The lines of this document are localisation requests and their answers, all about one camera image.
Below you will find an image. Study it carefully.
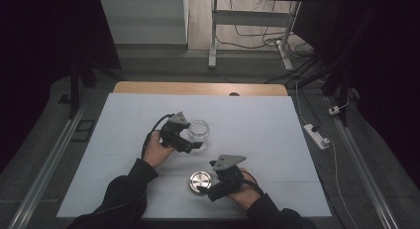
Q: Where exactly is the white power strip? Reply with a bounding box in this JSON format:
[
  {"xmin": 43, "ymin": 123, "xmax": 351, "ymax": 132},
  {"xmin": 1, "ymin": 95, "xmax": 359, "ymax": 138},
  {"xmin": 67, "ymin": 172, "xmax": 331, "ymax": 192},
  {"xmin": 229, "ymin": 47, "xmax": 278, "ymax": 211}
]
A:
[{"xmin": 303, "ymin": 123, "xmax": 331, "ymax": 151}]

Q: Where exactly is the person's right hand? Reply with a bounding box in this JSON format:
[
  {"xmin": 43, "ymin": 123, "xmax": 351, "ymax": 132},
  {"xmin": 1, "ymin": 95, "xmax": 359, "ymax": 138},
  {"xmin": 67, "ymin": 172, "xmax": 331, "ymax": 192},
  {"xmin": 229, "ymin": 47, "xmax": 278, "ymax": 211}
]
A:
[{"xmin": 227, "ymin": 167, "xmax": 263, "ymax": 211}]

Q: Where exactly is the clear glass jar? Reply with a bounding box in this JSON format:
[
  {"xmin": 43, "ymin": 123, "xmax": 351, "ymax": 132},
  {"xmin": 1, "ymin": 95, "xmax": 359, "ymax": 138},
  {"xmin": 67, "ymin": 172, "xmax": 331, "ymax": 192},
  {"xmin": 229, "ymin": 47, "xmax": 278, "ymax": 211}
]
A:
[{"xmin": 186, "ymin": 119, "xmax": 212, "ymax": 152}]

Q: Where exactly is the person's left hand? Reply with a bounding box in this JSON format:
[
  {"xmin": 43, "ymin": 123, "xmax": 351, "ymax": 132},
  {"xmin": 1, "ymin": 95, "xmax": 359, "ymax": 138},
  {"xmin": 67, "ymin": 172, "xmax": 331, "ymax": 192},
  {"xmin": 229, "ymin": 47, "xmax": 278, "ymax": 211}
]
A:
[{"xmin": 142, "ymin": 131, "xmax": 176, "ymax": 170}]

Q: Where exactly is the pale grey cabinet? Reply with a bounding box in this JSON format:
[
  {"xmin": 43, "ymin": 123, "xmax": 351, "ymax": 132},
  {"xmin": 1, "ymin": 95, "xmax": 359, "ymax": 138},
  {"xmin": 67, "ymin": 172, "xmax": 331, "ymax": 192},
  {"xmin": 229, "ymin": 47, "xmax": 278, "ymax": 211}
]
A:
[{"xmin": 99, "ymin": 0, "xmax": 190, "ymax": 46}]

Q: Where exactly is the black metal stand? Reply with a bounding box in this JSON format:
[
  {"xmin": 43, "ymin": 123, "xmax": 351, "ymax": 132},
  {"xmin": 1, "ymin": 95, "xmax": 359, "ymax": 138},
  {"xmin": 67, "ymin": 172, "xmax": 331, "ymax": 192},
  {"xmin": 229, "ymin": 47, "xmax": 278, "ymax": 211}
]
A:
[
  {"xmin": 58, "ymin": 55, "xmax": 122, "ymax": 120},
  {"xmin": 286, "ymin": 55, "xmax": 352, "ymax": 128}
]

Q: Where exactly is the dark curtain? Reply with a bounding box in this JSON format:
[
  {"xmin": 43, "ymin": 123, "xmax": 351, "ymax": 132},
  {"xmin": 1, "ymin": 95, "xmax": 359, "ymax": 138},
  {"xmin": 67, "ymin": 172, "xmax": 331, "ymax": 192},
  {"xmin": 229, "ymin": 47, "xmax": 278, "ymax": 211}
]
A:
[
  {"xmin": 292, "ymin": 0, "xmax": 420, "ymax": 190},
  {"xmin": 0, "ymin": 0, "xmax": 122, "ymax": 172}
]

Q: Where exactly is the round silver metal lid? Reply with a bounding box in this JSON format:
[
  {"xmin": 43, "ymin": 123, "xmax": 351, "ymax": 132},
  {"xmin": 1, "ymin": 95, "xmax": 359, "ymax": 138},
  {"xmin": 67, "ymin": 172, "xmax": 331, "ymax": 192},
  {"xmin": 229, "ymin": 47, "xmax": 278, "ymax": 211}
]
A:
[{"xmin": 188, "ymin": 171, "xmax": 213, "ymax": 195}]

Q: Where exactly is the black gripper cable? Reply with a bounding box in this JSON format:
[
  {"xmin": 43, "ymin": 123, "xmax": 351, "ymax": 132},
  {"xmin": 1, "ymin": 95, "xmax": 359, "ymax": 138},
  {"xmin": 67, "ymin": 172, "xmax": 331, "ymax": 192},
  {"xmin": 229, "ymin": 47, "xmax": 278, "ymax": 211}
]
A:
[
  {"xmin": 242, "ymin": 171, "xmax": 265, "ymax": 196},
  {"xmin": 141, "ymin": 113, "xmax": 174, "ymax": 160}
]

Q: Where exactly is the tangle of black cables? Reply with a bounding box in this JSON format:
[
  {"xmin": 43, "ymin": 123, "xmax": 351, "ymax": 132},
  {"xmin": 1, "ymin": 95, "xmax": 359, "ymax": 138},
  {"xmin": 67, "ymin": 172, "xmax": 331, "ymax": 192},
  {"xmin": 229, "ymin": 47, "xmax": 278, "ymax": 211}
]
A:
[{"xmin": 216, "ymin": 0, "xmax": 318, "ymax": 85}]

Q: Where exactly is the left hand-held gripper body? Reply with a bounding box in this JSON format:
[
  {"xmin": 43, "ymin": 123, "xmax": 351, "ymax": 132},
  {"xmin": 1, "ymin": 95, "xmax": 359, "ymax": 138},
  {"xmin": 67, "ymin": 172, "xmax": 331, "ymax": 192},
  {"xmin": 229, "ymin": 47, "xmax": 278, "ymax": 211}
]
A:
[{"xmin": 159, "ymin": 111, "xmax": 194, "ymax": 155}]

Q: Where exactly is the aluminium floor rail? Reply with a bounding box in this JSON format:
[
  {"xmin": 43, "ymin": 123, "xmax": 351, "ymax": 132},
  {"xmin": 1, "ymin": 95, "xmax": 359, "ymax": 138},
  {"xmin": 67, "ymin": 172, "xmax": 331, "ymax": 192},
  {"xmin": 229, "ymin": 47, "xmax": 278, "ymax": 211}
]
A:
[
  {"xmin": 324, "ymin": 95, "xmax": 400, "ymax": 229},
  {"xmin": 7, "ymin": 89, "xmax": 95, "ymax": 229}
]

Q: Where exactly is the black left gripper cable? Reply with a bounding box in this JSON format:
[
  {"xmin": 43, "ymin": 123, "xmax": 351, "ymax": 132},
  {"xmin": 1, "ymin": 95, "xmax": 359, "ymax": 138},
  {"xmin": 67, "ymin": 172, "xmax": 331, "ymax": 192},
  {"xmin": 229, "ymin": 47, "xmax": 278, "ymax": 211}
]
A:
[{"xmin": 141, "ymin": 113, "xmax": 174, "ymax": 160}]

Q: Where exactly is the white desk frame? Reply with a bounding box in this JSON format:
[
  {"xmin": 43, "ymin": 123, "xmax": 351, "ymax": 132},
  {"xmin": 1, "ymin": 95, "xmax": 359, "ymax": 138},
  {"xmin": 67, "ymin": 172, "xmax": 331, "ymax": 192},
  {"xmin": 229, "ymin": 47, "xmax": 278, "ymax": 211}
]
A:
[{"xmin": 207, "ymin": 0, "xmax": 302, "ymax": 71}]

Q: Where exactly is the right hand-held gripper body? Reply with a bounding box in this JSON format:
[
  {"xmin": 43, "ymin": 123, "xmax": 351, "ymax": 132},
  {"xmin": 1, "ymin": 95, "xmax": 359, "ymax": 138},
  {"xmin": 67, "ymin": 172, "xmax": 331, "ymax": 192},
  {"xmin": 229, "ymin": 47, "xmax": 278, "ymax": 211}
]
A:
[{"xmin": 214, "ymin": 154, "xmax": 248, "ymax": 195}]

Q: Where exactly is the thin white cable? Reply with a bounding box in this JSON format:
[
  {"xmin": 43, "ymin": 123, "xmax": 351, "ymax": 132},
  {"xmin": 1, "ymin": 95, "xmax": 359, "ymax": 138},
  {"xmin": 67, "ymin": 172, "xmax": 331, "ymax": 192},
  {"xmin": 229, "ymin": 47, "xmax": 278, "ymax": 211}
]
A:
[{"xmin": 329, "ymin": 139, "xmax": 361, "ymax": 229}]

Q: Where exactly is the white foam board mat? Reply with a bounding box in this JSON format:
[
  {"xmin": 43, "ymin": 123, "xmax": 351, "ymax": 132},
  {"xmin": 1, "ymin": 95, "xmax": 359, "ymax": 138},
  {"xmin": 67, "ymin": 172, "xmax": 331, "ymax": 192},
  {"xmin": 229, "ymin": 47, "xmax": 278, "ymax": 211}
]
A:
[{"xmin": 56, "ymin": 92, "xmax": 333, "ymax": 219}]

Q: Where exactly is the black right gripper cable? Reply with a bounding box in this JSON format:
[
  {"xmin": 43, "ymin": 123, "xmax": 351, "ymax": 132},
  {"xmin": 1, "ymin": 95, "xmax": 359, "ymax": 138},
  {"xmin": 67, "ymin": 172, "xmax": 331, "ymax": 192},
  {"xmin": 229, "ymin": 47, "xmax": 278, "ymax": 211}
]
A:
[{"xmin": 242, "ymin": 171, "xmax": 265, "ymax": 196}]

